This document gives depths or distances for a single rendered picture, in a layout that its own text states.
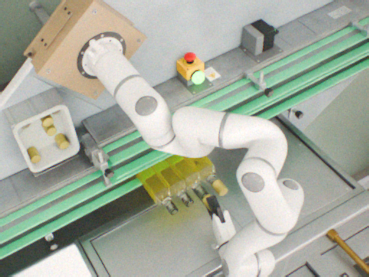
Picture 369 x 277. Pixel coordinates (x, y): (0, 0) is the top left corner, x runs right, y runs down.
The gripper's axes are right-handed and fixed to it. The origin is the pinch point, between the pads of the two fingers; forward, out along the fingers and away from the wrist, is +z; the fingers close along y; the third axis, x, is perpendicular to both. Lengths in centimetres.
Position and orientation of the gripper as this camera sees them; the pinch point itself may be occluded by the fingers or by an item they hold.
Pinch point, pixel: (212, 205)
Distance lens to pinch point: 161.9
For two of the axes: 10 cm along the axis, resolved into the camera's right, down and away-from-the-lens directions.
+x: -9.6, 2.6, -0.7
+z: -2.4, -7.2, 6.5
